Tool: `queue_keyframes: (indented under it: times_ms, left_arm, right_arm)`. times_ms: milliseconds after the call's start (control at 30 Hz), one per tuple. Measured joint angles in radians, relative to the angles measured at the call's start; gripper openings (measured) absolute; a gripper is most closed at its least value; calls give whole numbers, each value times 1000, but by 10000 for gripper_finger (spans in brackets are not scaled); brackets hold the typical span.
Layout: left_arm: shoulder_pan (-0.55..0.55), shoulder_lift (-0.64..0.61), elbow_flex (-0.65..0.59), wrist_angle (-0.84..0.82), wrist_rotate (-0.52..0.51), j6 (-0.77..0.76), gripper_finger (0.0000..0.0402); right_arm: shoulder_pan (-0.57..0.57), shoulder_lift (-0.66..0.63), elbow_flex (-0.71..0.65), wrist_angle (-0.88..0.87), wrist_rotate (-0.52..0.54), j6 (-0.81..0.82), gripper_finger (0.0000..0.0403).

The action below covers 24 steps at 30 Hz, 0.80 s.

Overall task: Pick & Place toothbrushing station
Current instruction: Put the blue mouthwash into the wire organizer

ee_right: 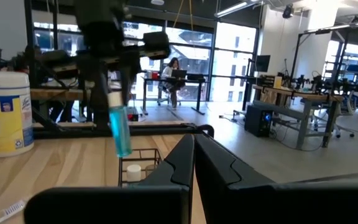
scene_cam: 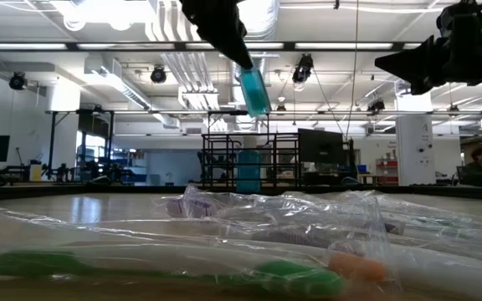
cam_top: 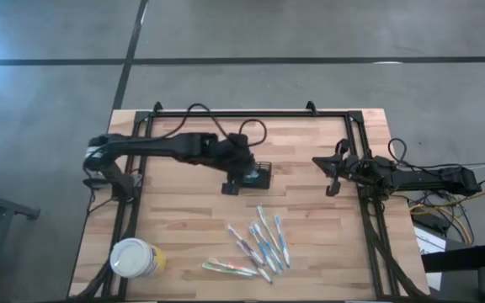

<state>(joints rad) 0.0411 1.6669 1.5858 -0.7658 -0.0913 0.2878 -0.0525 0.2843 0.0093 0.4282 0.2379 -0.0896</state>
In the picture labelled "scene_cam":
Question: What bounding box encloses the person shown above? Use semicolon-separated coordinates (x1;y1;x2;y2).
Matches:
454;145;482;188

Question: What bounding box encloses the black ceiling spotlight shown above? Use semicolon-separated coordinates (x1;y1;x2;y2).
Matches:
150;64;168;84
291;53;315;84
367;98;387;115
8;71;28;91

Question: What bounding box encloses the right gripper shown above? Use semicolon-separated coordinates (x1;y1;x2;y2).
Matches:
375;0;482;96

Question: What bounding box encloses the red storage shelf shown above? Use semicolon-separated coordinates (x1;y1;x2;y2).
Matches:
375;157;399;185

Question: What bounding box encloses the yellow container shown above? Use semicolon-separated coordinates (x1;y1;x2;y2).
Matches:
29;163;44;183

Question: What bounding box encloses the orange toothbrush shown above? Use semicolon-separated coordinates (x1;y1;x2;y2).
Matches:
327;250;482;300

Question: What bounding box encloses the white square column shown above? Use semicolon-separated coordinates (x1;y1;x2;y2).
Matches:
395;92;434;186

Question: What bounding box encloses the green toothbrush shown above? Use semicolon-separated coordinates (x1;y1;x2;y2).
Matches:
0;248;346;298

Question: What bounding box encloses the thin hanging black cable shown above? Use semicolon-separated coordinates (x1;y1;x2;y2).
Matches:
344;0;360;139

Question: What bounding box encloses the black wire caddy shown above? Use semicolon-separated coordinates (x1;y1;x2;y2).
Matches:
201;132;303;194

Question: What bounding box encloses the black metal gantry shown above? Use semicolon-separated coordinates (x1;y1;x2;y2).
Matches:
44;109;116;176

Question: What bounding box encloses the teal mouthwash bottle white cap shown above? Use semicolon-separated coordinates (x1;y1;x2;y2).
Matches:
238;66;272;119
236;135;263;194

